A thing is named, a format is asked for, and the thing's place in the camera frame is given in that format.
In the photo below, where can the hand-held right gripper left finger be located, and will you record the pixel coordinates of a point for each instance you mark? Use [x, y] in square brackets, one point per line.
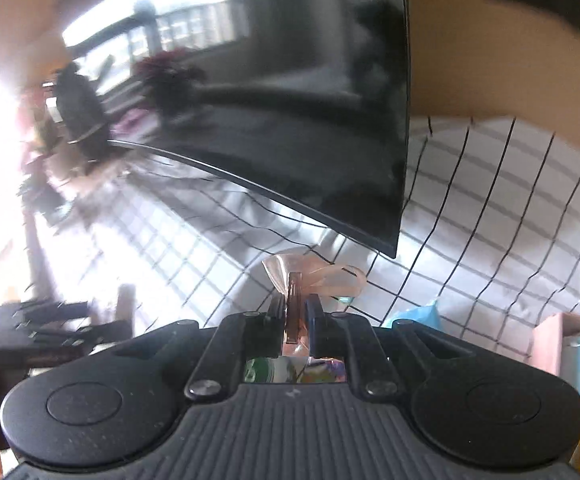
[276, 312]

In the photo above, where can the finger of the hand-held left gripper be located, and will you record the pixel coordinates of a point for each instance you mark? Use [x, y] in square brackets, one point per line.
[84, 340]
[54, 309]

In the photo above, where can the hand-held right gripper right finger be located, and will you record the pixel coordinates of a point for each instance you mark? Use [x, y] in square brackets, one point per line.
[313, 316]

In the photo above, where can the translucent plastic bag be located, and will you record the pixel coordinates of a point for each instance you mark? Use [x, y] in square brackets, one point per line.
[332, 277]

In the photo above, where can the pink cardboard box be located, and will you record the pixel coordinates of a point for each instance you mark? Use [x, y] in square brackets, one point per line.
[550, 345]

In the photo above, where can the light blue plastic packet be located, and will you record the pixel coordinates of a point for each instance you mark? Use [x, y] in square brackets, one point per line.
[415, 316]

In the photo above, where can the black curved monitor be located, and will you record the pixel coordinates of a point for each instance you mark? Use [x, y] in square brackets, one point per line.
[295, 85]

